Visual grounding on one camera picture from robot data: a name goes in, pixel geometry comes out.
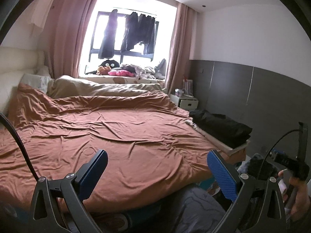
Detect white nightstand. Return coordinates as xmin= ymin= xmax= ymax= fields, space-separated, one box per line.
xmin=170 ymin=93 xmax=198 ymax=110

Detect white pillow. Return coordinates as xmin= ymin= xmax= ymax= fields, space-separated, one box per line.
xmin=36 ymin=65 xmax=51 ymax=78

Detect hanging dark garment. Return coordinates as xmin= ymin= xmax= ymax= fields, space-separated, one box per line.
xmin=140 ymin=13 xmax=156 ymax=55
xmin=121 ymin=11 xmax=142 ymax=52

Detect brown blanket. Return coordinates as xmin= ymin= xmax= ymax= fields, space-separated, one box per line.
xmin=0 ymin=83 xmax=234 ymax=211

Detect black plush toy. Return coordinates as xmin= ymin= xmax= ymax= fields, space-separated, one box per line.
xmin=101 ymin=59 xmax=120 ymax=70

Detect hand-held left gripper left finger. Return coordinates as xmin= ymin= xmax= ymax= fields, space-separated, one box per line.
xmin=29 ymin=149 xmax=108 ymax=233

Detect black long-sleeved shirt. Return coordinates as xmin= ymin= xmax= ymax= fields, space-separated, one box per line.
xmin=189 ymin=109 xmax=253 ymax=137

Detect pink plush cushion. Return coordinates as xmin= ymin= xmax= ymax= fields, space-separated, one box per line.
xmin=108 ymin=70 xmax=130 ymax=77

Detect pink curtain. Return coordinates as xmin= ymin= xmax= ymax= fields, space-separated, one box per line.
xmin=165 ymin=2 xmax=196 ymax=95
xmin=46 ymin=0 xmax=104 ymax=79

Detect person's grey patterned pants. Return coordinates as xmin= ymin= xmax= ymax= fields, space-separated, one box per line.
xmin=170 ymin=187 xmax=234 ymax=233

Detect beige duvet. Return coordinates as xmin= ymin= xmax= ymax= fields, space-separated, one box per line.
xmin=47 ymin=75 xmax=168 ymax=100

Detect black braided cable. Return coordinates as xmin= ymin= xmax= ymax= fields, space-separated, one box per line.
xmin=0 ymin=112 xmax=39 ymax=182

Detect cream hanging cloth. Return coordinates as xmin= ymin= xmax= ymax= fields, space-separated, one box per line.
xmin=29 ymin=0 xmax=61 ymax=28

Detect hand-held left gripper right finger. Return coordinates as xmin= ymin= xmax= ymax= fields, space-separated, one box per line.
xmin=207 ymin=149 xmax=288 ymax=233

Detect pale printed pillow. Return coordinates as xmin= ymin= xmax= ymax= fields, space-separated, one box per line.
xmin=21 ymin=74 xmax=50 ymax=94

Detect thin black cable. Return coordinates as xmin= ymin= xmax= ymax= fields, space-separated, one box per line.
xmin=256 ymin=130 xmax=300 ymax=182

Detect hanging dark pants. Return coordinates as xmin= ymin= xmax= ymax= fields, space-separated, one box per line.
xmin=98 ymin=9 xmax=119 ymax=59

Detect cream padded headboard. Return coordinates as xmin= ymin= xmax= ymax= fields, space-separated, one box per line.
xmin=0 ymin=47 xmax=45 ymax=117

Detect person's right hand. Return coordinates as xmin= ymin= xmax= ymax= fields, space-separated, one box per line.
xmin=277 ymin=170 xmax=311 ymax=224

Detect white patterned cloth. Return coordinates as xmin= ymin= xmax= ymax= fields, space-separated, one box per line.
xmin=185 ymin=119 xmax=251 ymax=156

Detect pile of crumpled clothes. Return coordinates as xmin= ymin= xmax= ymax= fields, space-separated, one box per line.
xmin=120 ymin=58 xmax=167 ymax=80

